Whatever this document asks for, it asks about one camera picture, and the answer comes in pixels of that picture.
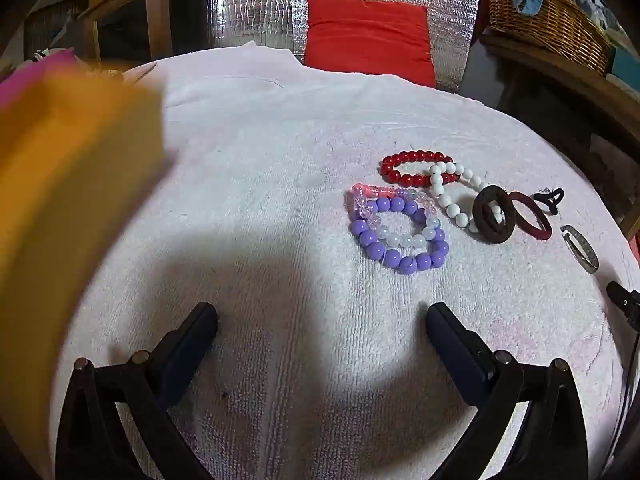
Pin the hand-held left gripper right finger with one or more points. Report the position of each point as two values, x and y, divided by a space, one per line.
457 355

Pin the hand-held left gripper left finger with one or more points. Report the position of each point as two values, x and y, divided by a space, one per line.
186 355

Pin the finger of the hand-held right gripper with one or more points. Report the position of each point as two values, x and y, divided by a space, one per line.
626 302

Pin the metal bangle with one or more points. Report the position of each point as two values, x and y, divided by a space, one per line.
582 255

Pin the yellow cardboard box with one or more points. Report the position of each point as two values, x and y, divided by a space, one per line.
70 220

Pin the white terry blanket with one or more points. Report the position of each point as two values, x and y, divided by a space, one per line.
280 170

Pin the wooden shelf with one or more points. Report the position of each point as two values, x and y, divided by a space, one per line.
565 85

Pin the teal box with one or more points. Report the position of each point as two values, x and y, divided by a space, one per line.
627 70

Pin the wicker basket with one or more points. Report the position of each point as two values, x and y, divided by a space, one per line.
555 22

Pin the magenta pillow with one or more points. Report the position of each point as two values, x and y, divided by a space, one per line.
27 77

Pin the red pillow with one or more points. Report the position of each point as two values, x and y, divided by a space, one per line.
370 37

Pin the silver foil insulation mat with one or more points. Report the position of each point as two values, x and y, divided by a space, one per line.
260 5

